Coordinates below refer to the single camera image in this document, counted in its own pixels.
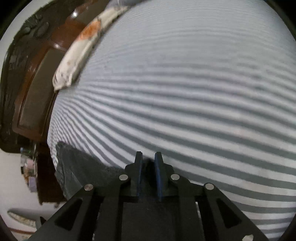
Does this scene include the dark grey denim pants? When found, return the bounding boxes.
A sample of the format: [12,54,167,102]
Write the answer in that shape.
[55,141,200,241]

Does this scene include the striped grey white bedsheet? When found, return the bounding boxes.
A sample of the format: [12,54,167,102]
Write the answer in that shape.
[47,1,295,240]

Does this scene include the floral orange white pillow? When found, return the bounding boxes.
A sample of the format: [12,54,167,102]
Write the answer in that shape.
[52,6,129,92]

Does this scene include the dark wooden headboard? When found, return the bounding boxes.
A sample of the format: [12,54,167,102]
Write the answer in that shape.
[1,1,107,153]

